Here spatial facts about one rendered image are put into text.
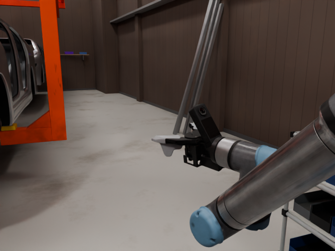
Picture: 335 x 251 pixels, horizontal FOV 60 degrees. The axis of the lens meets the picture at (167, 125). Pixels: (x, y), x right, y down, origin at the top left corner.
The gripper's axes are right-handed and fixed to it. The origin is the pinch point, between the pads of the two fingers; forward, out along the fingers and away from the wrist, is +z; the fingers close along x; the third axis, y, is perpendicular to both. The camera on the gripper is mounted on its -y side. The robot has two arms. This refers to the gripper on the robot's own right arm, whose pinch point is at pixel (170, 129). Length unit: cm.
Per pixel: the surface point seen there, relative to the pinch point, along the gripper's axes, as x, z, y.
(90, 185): 62, 236, 131
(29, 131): 20, 274, 59
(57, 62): 63, 261, -10
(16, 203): -15, 242, 120
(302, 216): 106, 9, 91
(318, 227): 101, -3, 90
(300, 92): 349, 131, 70
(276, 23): 375, 184, -26
